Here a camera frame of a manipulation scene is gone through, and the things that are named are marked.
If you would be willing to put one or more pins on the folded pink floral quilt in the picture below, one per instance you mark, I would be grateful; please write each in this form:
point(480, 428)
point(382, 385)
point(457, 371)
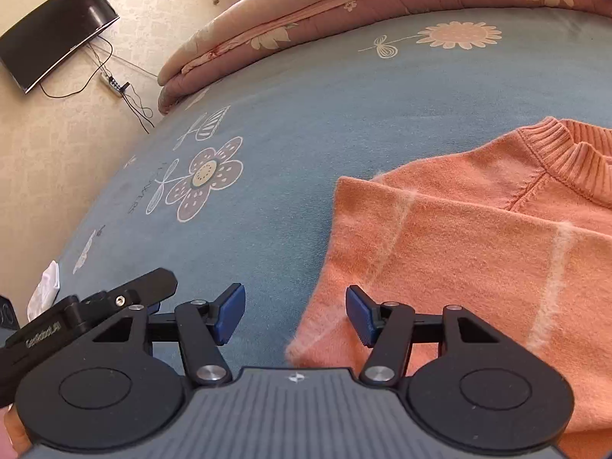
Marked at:
point(334, 5)

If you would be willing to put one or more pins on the white power strip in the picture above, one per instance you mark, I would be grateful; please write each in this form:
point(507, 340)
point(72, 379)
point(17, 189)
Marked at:
point(111, 85)

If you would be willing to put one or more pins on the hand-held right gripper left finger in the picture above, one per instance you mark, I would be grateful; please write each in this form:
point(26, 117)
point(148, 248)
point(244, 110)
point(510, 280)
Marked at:
point(232, 313)

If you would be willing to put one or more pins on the black television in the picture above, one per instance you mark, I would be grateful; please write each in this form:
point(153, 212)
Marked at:
point(52, 38)

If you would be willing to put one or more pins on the white cloth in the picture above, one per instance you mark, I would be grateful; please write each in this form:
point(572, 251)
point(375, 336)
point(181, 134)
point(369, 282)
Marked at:
point(45, 287)

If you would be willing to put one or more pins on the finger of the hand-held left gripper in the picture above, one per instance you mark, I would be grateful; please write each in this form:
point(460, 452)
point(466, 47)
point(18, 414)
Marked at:
point(143, 287)

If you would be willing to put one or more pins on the person's left hand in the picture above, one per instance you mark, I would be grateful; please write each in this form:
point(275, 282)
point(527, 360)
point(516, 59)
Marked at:
point(13, 432)

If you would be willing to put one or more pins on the bed with blue floral sheet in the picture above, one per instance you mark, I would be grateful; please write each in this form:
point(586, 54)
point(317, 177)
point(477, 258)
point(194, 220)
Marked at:
point(334, 114)

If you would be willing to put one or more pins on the orange knit sweater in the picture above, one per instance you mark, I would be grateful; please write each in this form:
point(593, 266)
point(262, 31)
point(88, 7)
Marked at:
point(478, 258)

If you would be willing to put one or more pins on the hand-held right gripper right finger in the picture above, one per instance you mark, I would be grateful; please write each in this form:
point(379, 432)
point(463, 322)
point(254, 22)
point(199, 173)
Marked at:
point(359, 315)

